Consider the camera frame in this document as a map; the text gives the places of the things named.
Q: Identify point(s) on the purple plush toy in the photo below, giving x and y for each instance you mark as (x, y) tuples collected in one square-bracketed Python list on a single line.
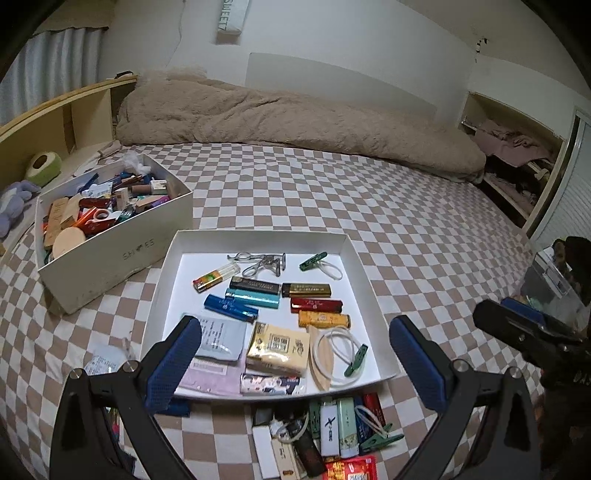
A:
[(16, 203)]

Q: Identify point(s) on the white wall hanging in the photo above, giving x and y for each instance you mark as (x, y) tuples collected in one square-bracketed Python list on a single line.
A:
[(231, 16)]

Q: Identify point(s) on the dark green lighter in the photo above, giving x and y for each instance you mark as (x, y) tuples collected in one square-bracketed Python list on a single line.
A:
[(315, 417)]

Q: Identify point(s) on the pile of cosmetics and sundries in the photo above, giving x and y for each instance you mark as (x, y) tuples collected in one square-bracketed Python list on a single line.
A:
[(120, 194)]

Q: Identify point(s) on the carved wooden block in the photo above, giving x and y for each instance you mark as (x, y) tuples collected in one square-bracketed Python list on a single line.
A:
[(56, 221)]

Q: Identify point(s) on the green clip with pale loop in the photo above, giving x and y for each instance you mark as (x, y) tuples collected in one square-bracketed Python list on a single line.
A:
[(381, 441)]

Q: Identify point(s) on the green tape roll toy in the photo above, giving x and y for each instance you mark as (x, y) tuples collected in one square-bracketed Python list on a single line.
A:
[(44, 168)]

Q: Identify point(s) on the light green lighter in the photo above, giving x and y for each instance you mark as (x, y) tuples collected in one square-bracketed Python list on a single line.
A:
[(347, 427)]

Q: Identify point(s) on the gold lighter with black cap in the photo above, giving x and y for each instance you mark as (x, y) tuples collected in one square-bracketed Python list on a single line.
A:
[(307, 290)]

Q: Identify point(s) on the checkered bed sheet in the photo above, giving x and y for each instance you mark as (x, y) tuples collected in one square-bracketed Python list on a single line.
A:
[(369, 207)]

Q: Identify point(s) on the pink folded clothes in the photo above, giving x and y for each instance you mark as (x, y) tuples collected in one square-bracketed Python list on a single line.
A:
[(508, 138)]

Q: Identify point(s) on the teal lighter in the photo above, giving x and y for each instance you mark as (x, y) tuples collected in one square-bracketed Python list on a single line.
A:
[(251, 299)]

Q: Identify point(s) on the silver eyelash curler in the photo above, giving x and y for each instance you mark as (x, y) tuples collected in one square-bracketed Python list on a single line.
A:
[(261, 265)]

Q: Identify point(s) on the clear lighter with orange label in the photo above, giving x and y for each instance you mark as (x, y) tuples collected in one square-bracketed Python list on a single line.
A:
[(214, 279)]

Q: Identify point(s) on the cream shoe box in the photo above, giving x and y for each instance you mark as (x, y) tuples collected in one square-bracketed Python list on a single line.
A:
[(111, 267)]

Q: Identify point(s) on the white lighter with black print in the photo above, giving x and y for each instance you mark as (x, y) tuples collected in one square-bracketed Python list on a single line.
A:
[(330, 429)]

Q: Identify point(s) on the cream bedside shelf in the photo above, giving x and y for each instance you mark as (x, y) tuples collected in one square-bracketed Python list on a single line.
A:
[(27, 134)]

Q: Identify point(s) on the white curtain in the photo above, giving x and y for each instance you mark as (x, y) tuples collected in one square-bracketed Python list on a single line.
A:
[(55, 69)]

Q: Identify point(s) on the white plastic packet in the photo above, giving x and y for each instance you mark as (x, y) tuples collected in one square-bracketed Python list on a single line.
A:
[(108, 360)]

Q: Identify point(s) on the small white box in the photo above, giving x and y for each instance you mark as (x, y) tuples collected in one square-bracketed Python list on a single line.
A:
[(265, 452)]

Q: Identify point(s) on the beige curtain valance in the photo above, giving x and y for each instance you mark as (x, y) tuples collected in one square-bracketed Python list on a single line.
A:
[(78, 16)]

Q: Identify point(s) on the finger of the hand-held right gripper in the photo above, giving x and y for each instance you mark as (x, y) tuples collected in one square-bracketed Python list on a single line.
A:
[(508, 323), (524, 310)]

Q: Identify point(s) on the gold tissue pack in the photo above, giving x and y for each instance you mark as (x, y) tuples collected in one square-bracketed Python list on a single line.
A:
[(277, 348)]

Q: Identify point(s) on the dark brown object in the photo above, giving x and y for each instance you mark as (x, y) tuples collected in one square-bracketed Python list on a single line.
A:
[(577, 258)]

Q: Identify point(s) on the shallow white cardboard tray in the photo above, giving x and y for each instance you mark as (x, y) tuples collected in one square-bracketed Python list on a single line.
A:
[(364, 318)]

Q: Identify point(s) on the cream wall closet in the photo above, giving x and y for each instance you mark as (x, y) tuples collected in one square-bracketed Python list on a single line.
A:
[(473, 106)]

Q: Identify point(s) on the green clip with white loop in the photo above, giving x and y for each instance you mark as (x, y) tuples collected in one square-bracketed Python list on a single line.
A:
[(314, 261)]

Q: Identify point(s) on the beige fluffy blanket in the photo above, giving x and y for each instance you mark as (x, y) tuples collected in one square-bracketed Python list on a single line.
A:
[(277, 120)]

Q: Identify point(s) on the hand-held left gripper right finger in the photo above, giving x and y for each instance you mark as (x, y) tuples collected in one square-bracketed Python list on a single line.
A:
[(418, 364)]

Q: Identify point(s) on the pink packet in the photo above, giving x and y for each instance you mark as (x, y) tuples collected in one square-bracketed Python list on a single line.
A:
[(207, 378)]

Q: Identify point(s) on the clear plastic box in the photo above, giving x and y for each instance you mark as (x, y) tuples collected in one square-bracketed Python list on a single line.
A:
[(542, 277)]

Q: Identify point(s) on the light blue foil packet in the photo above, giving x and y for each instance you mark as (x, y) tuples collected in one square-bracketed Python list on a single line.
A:
[(221, 337)]

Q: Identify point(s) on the dark red lighter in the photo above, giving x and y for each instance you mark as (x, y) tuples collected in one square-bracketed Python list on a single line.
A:
[(375, 406)]

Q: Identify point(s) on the white slatted closet door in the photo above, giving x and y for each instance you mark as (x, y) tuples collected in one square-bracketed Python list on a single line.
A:
[(572, 194)]

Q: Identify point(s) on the person's right forearm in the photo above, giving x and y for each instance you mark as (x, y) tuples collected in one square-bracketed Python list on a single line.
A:
[(568, 438)]

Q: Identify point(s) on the crumpled white tissue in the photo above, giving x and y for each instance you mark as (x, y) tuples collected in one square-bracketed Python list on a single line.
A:
[(134, 162)]

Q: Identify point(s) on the leaf-shaped wooden piece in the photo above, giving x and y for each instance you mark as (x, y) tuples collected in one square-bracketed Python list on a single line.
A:
[(325, 364)]

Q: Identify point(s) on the round beige powder puff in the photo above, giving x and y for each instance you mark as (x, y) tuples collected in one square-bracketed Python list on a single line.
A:
[(69, 242)]

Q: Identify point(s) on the small printed sachet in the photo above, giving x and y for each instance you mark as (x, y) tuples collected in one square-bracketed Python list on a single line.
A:
[(272, 384)]

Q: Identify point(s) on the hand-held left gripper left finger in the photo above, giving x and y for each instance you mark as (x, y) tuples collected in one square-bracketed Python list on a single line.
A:
[(173, 364)]

